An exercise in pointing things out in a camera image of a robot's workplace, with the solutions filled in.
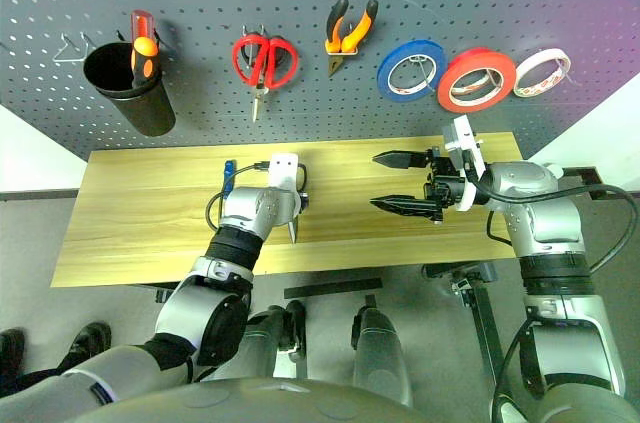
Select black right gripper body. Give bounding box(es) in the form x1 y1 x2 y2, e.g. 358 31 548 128
423 145 469 224

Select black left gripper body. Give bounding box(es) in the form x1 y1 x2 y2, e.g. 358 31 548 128
298 165 310 212

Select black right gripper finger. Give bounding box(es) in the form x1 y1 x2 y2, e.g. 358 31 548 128
372 150 429 171
369 195 434 220

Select wide red tape roll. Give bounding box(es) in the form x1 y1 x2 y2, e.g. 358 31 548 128
437 46 517 115

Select orange black needle-nose pliers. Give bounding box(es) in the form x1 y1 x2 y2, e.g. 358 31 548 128
324 0 380 77

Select blue tape roll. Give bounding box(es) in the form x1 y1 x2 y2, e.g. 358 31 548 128
376 38 448 104

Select black floor strip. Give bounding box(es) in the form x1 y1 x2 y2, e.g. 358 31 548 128
283 277 384 300

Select white tape roll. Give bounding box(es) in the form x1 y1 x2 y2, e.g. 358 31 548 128
513 48 572 99

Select grey left robot leg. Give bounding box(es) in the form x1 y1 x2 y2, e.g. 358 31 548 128
214 300 307 384

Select grey robot leg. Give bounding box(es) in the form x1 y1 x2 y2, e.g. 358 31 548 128
352 305 414 407
214 300 307 384

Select grey right robot leg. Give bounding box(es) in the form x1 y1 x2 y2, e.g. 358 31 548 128
352 305 414 407

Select black plastic cup holder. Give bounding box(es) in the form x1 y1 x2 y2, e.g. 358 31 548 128
82 41 177 138

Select silver robot torso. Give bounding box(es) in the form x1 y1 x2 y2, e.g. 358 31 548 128
64 376 501 423

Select black shoe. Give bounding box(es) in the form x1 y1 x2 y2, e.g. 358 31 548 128
59 321 112 369
0 327 26 379

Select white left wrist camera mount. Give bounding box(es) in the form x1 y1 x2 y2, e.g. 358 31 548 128
268 152 301 194

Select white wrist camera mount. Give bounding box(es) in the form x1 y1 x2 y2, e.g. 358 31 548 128
268 152 301 194
442 114 486 212

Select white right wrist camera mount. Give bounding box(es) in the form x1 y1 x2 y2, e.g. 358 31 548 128
442 114 486 212

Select blue handled screwdriver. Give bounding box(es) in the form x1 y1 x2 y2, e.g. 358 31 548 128
221 159 237 204

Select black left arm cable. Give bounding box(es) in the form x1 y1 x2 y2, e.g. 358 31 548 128
206 161 274 230

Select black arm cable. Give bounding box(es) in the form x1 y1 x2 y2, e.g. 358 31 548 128
206 161 274 230
469 175 640 277

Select black metal table frame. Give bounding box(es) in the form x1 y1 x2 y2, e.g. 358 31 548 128
139 262 506 384

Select wire pliers holder hook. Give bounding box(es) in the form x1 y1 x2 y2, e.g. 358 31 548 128
324 17 362 57

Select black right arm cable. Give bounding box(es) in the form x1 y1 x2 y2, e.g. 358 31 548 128
469 175 640 277

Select red handled scissors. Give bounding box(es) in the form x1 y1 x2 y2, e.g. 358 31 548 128
231 25 300 122

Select orange black screwdriver handle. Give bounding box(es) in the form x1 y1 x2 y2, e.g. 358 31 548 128
130 36 161 90

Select red clear screwdriver handle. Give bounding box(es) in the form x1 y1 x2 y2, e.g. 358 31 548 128
130 9 156 40

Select silver double wire hook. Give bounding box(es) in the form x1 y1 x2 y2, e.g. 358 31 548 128
52 32 96 64

